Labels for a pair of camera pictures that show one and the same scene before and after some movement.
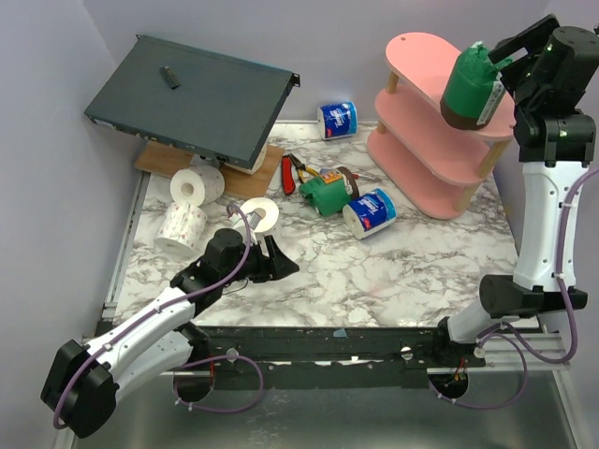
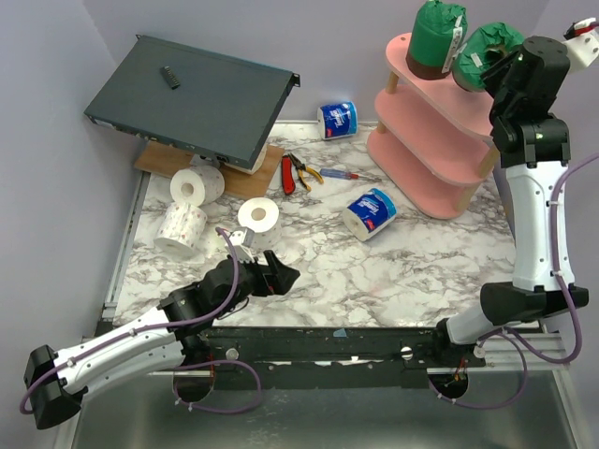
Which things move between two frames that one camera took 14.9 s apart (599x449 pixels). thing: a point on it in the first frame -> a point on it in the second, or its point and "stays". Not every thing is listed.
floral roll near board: (197, 185) stays
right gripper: (517, 57) -> (496, 65)
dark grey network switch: (226, 109) stays
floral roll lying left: (182, 230) stays
